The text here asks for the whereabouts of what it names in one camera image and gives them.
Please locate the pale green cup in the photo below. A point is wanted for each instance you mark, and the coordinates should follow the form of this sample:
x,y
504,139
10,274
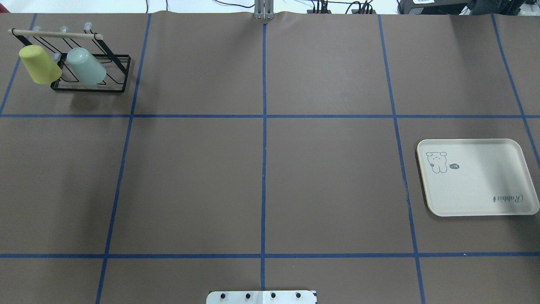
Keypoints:
x,y
86,67

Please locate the cream plastic tray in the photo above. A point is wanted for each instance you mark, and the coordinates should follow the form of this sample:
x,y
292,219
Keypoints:
x,y
476,177

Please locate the yellow cup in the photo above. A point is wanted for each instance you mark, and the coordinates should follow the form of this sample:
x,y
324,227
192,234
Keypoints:
x,y
40,66

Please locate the black mini computer box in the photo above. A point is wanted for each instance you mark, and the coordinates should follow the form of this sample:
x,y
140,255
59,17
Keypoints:
x,y
431,7

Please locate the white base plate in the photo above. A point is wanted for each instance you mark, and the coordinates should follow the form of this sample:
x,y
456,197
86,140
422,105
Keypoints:
x,y
263,297

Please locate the black wire cup rack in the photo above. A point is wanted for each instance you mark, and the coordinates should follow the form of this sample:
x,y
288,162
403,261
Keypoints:
x,y
58,44

